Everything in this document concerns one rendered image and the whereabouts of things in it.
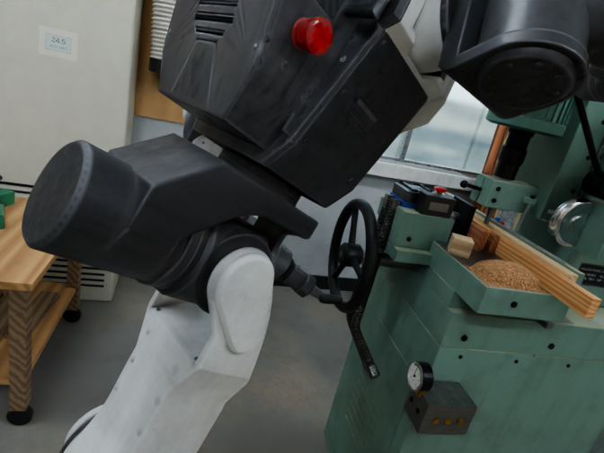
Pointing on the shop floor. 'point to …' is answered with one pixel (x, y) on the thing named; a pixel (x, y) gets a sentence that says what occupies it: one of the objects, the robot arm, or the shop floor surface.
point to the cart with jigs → (28, 306)
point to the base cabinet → (395, 370)
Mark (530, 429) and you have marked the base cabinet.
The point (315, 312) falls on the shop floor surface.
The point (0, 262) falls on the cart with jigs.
